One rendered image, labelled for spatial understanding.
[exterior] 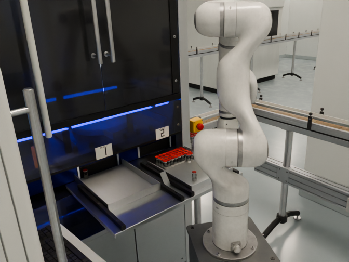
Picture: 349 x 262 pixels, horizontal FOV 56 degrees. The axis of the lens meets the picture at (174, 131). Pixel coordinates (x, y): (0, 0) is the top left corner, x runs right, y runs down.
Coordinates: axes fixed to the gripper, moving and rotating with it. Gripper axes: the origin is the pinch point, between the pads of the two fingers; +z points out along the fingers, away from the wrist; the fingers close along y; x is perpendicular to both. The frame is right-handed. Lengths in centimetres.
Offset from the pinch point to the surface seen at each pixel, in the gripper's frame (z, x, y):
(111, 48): -45, -33, 35
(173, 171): 15.2, -22.0, 14.4
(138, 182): 15.3, -24.7, 33.2
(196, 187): 13.6, -1.4, 17.8
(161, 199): 15.5, -6.1, 33.4
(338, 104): 14, -20, -143
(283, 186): 64, -24, -85
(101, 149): 0, -39, 43
